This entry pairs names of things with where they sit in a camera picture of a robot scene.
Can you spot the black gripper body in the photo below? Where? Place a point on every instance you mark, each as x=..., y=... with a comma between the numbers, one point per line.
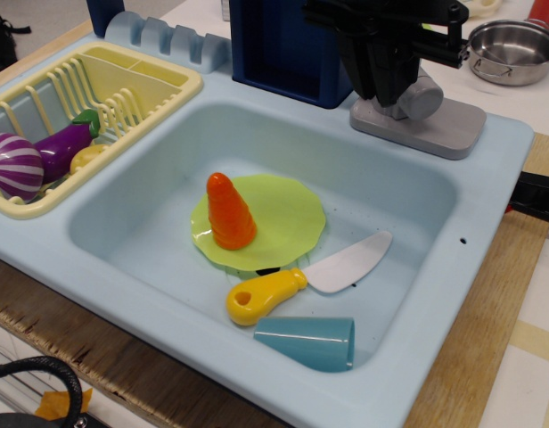
x=429, y=30

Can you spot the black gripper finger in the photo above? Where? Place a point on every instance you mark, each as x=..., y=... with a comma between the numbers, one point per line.
x=355, y=56
x=396, y=69

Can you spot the grey toy faucet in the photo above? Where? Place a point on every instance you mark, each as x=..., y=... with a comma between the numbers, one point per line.
x=423, y=119

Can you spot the steel toy pot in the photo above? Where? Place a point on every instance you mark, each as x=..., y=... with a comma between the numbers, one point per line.
x=509, y=53

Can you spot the red object in background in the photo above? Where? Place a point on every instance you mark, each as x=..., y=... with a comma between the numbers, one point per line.
x=540, y=12

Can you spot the green toy plate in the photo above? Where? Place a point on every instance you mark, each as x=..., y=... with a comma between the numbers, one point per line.
x=289, y=218

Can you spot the black clamp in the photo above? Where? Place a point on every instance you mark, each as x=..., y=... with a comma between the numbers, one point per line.
x=531, y=196

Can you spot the orange toy carrot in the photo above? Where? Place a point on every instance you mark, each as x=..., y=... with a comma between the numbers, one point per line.
x=232, y=224

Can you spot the light blue toy sink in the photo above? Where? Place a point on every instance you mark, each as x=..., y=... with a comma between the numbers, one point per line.
x=121, y=245

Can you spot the pale yellow dish rack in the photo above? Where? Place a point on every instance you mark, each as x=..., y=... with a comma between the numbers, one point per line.
x=131, y=92

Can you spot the light blue toy cup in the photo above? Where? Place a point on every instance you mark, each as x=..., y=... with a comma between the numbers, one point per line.
x=325, y=344

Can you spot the yellow toy potato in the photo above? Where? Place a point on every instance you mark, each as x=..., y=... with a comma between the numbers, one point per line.
x=85, y=156

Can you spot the purple toy eggplant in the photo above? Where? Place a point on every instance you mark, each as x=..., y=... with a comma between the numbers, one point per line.
x=58, y=150

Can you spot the purple striped toy onion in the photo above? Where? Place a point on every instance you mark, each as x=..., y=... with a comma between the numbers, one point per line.
x=21, y=167

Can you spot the orange tape piece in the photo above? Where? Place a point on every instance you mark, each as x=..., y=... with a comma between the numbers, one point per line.
x=54, y=405

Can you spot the dark blue backsplash post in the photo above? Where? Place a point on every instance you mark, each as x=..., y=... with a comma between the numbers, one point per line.
x=276, y=50

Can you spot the dark blue corner post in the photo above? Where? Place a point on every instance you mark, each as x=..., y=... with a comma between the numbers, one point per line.
x=102, y=12

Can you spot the yellow handled toy knife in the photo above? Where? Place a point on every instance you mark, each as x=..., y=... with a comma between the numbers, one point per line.
x=253, y=299

